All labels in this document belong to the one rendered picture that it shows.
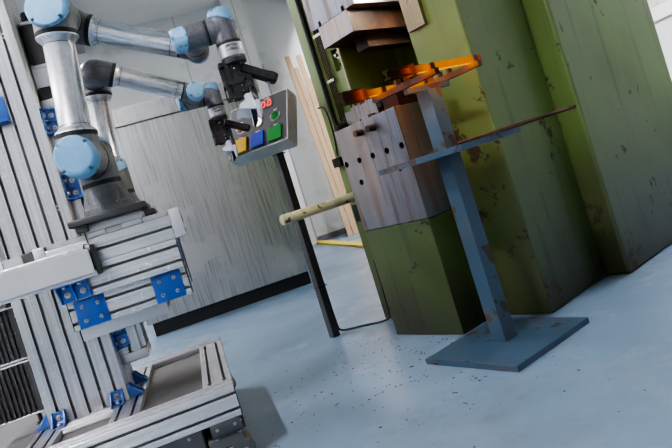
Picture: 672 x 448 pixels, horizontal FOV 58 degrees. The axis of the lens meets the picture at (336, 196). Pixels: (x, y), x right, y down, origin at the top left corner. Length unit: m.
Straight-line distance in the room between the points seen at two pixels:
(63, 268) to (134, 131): 3.22
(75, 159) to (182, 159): 3.14
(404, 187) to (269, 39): 7.13
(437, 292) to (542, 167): 0.64
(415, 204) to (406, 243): 0.18
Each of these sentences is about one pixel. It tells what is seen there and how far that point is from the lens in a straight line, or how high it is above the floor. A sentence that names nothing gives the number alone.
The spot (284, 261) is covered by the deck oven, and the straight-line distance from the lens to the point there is 4.94.
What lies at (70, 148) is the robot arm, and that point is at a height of 1.00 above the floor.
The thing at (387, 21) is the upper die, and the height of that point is 1.30.
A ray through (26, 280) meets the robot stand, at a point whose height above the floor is 0.69.
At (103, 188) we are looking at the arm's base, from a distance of 1.93.
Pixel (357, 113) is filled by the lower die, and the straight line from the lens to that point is 2.56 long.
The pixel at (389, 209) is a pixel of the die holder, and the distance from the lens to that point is 2.46.
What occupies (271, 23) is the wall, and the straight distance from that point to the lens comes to 9.41.
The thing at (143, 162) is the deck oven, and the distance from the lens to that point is 4.92.
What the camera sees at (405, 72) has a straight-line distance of 1.88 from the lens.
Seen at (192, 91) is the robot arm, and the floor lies 1.23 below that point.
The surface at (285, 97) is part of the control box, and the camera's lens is 2.84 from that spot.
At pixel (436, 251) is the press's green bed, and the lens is 2.35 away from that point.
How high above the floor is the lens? 0.68
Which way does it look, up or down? 1 degrees down
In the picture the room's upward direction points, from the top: 17 degrees counter-clockwise
